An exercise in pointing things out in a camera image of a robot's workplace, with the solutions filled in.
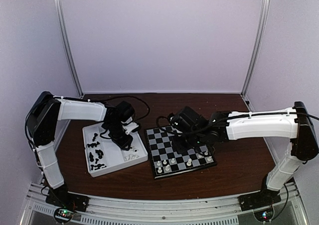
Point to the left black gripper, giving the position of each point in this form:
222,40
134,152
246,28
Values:
123,143

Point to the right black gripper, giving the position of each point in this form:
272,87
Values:
179,147

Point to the white king piece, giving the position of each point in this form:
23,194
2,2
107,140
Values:
189,162

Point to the white compartment tray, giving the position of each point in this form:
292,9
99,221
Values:
113,153

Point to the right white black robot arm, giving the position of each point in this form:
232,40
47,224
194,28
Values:
294,123

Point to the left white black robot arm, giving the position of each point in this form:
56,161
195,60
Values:
40,127

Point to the black chess pieces pile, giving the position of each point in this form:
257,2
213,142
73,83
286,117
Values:
95,152

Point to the white chess pieces pile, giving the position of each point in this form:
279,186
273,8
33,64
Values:
131,154

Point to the right controller circuit board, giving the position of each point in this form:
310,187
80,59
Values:
264,216

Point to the controller circuit board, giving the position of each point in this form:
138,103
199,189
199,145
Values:
264,216
63,215

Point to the left controller circuit board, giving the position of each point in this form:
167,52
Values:
63,215

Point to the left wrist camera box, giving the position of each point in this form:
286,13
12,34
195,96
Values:
125,111

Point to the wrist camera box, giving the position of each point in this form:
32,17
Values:
125,111
186,120

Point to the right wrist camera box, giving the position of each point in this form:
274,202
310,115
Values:
186,120

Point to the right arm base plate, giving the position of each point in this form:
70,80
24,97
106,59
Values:
257,200

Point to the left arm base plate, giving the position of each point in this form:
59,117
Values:
71,202

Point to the left aluminium frame post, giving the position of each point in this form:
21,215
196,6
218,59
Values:
66,46

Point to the aluminium frame post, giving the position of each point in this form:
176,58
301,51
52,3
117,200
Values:
264,12
66,46

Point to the front aluminium rail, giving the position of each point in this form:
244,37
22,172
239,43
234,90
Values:
224,210

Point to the right aluminium frame post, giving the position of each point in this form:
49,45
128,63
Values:
264,12

